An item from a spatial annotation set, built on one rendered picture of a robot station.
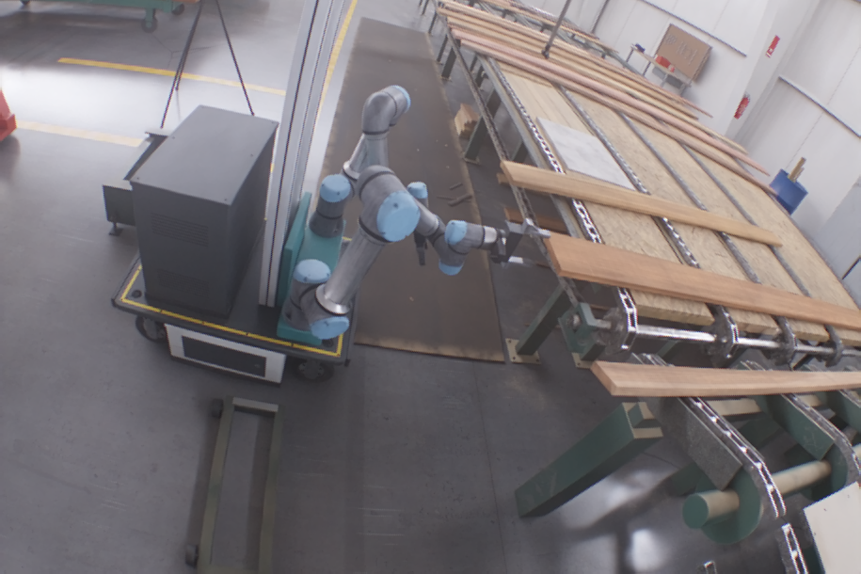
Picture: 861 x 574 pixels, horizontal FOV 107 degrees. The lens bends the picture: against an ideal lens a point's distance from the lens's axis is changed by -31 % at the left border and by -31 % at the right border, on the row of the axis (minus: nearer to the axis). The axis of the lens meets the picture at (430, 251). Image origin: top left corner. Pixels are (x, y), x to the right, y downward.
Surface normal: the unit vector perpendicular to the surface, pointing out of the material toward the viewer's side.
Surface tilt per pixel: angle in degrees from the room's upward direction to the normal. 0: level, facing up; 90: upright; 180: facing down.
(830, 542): 0
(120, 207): 90
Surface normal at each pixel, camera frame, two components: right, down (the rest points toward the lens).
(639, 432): 0.31, -0.72
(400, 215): 0.54, 0.58
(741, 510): -0.94, -0.18
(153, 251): 0.01, 0.65
